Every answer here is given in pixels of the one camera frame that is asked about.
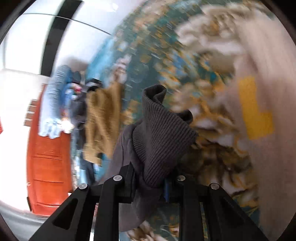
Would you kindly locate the mustard yellow knit sweater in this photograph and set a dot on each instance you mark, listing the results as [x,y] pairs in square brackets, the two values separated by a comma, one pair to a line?
[102,122]

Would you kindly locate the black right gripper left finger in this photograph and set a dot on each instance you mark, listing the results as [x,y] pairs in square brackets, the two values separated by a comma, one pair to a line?
[91,209]

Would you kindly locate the grey sweatpants with cartoon print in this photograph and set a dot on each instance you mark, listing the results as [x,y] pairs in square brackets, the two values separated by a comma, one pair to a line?
[153,145]

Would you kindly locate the teal floral bed blanket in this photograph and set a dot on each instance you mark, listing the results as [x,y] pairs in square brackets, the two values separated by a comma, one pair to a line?
[188,47]

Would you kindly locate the dark navy fleece garment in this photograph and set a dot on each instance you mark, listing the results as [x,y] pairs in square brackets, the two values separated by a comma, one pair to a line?
[78,116]

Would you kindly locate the grey-blue folded quilt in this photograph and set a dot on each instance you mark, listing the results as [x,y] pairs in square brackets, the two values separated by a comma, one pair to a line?
[50,110]

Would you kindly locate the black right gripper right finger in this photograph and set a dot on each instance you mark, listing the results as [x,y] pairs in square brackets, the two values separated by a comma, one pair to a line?
[209,213]

